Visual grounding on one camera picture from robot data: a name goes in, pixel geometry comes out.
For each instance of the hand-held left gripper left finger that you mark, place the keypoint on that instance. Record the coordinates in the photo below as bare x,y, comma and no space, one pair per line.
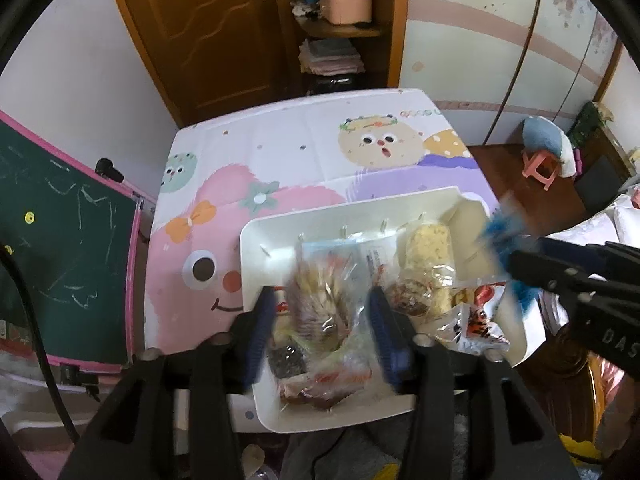
260,330

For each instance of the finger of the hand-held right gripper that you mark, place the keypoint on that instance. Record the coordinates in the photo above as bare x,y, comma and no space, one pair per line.
555,275
600,260

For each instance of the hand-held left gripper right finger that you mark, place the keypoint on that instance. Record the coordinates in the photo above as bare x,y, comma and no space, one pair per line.
387,340

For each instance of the brown chocolate snack packet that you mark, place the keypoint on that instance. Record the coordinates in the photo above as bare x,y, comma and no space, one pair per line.
287,360

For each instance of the clear bag with green label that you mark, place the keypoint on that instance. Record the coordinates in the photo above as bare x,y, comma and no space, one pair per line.
320,305

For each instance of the blue and white snack packet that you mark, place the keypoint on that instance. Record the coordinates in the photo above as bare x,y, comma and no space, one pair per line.
500,230

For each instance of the dark red snack packet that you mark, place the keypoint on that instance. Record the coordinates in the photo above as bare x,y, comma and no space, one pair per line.
305,396

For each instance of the light blue packet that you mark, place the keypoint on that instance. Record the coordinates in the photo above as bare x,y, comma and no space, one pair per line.
375,255

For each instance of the red and white tiger packet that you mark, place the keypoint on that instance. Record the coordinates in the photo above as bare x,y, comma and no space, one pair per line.
475,330

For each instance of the white plastic tray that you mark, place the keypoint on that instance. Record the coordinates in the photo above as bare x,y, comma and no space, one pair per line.
280,240

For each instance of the clear bag of crackers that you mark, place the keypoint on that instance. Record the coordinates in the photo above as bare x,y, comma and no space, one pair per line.
427,245

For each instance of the white pillow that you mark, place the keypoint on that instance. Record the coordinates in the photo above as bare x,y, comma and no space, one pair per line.
620,225

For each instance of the pink garment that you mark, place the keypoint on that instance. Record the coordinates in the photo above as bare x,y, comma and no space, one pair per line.
615,385

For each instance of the dark wooden cabinet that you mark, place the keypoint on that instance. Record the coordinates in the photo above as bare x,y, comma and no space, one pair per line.
600,175

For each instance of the wooden bedpost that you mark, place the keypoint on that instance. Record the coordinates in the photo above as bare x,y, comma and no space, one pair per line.
565,390

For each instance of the pink plastic stool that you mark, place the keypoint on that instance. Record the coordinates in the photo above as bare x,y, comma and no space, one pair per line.
539,170

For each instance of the person's grey fleece clothing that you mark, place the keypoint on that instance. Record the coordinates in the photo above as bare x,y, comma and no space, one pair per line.
340,455

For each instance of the blue cushion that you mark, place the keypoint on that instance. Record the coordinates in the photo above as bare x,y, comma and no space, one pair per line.
542,135

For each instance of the black easel knob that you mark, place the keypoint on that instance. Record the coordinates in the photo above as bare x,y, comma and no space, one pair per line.
109,170

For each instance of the floral sliding wardrobe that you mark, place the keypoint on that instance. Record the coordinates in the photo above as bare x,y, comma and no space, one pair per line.
460,60

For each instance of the dark box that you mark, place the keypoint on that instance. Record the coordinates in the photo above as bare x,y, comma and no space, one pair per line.
331,85

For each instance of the stack of folded towels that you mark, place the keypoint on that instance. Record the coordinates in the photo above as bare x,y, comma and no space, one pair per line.
330,57

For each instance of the wooden corner shelf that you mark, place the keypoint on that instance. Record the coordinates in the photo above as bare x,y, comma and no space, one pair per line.
385,35

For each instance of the brown wooden door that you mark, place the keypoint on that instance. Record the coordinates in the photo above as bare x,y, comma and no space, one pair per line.
210,40

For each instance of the green chalkboard with pink frame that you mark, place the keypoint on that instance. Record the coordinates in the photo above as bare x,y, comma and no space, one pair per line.
60,230

